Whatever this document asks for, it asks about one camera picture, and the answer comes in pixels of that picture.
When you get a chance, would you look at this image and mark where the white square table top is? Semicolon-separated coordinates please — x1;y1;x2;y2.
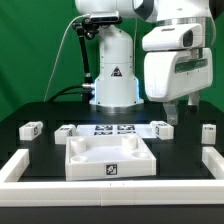
65;134;156;181

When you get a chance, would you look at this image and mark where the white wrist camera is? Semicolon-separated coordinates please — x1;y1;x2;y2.
142;23;203;51

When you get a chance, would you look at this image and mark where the white U-shaped fence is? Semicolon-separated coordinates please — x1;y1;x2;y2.
0;149;224;207

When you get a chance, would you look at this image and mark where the black base cable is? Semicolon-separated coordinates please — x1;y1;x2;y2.
47;85;85;103

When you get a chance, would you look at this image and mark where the grey camera on mount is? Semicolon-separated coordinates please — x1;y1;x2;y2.
90;11;119;23

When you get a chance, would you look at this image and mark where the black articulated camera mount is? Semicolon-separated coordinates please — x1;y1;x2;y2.
72;17;99;102

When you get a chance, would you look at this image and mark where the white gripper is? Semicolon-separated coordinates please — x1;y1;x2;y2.
144;48;213;125

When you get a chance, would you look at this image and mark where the white sheet with tags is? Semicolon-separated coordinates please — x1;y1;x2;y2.
76;124;156;139

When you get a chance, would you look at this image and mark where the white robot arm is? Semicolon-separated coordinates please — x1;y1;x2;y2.
75;0;213;124

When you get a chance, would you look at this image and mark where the white camera cable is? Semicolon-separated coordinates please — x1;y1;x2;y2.
43;13;92;103

